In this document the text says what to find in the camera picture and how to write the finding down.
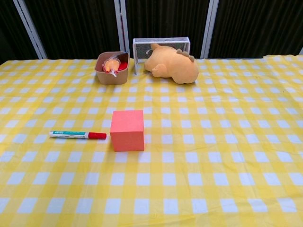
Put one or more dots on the orange toy in plastic wrap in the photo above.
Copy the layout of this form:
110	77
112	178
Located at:
111	64

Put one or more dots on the white mesh metal rack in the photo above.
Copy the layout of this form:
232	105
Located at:
165	40

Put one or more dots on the red plastic dish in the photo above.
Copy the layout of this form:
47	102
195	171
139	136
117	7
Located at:
123	66

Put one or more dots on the red-capped white marker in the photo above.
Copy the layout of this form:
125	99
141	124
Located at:
71	134

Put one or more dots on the white metal frame post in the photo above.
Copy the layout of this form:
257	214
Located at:
209	23
29	26
119	23

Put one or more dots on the orange plush dinosaur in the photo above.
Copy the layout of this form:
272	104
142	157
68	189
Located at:
172	63

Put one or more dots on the beige plastic bin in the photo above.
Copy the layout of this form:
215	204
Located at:
111	79

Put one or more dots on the pink foam cube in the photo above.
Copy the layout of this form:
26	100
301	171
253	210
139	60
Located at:
127	132

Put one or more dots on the yellow white checkered tablecloth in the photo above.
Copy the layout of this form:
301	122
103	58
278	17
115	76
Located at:
213	165

